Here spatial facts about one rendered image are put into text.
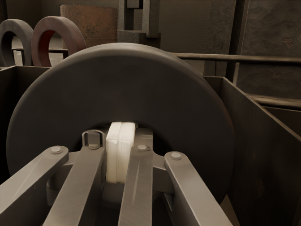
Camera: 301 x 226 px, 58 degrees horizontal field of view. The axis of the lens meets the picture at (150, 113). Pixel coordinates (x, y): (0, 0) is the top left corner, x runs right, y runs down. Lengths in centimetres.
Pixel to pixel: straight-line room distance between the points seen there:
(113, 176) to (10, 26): 73
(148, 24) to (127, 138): 539
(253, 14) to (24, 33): 56
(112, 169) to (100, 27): 267
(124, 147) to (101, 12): 268
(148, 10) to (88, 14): 286
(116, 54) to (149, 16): 537
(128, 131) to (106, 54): 5
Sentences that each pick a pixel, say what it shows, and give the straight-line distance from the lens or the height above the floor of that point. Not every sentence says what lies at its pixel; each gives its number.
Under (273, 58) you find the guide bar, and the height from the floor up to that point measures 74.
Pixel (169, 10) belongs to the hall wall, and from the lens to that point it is 764.
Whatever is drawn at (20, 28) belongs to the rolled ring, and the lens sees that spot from 81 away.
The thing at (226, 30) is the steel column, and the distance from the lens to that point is 312.
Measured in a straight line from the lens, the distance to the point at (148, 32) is 552.
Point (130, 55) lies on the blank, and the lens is 16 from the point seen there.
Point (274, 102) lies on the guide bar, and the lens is 40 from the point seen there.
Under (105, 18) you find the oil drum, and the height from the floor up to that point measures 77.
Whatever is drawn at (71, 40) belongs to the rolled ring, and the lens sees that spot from 65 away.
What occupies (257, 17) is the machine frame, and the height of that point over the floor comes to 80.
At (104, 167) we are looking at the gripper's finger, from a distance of 16.
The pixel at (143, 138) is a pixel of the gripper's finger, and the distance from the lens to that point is 17.
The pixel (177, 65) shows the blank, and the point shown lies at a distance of 16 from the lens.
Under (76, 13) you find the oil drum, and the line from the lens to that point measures 282.
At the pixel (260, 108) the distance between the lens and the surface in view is 24.
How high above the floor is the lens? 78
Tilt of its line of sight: 19 degrees down
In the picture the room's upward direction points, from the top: 3 degrees clockwise
